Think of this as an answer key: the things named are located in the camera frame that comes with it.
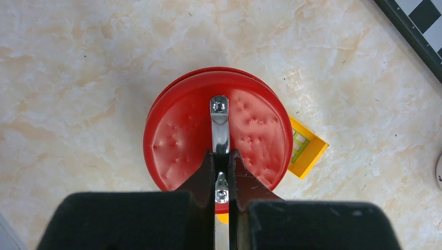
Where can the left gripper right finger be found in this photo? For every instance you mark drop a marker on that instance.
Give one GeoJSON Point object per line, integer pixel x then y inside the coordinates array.
{"type": "Point", "coordinates": [260, 219]}

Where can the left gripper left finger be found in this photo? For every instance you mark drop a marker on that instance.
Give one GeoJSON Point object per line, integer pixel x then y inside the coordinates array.
{"type": "Point", "coordinates": [179, 219]}

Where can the red oval dish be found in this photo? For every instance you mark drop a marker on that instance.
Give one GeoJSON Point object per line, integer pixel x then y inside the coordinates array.
{"type": "Point", "coordinates": [178, 127]}

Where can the steel lunch box bowl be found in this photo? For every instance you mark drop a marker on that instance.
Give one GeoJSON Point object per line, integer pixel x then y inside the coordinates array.
{"type": "Point", "coordinates": [438, 172]}

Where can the yellow toy block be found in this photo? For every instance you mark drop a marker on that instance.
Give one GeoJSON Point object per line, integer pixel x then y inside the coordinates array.
{"type": "Point", "coordinates": [224, 218]}

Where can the yellow toy tray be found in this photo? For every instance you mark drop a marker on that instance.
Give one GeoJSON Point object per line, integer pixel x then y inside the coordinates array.
{"type": "Point", "coordinates": [308, 148]}

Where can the black white chessboard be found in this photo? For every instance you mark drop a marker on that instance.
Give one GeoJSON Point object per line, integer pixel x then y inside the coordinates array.
{"type": "Point", "coordinates": [419, 22]}

